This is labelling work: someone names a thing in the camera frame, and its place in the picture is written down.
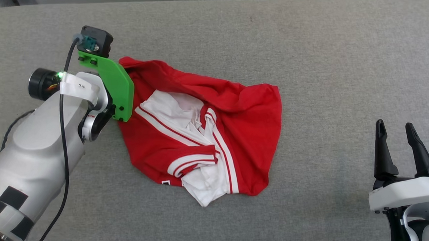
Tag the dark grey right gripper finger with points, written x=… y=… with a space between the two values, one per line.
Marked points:
x=383 y=157
x=421 y=158

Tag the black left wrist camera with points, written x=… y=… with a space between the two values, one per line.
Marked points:
x=98 y=37

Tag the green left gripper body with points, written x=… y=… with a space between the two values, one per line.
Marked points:
x=118 y=87

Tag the red and white shirt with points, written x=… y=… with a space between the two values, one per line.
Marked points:
x=244 y=111

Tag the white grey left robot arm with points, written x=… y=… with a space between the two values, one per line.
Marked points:
x=35 y=156

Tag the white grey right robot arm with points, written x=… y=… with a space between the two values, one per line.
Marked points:
x=426 y=238

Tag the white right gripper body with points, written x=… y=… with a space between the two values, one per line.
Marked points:
x=403 y=194

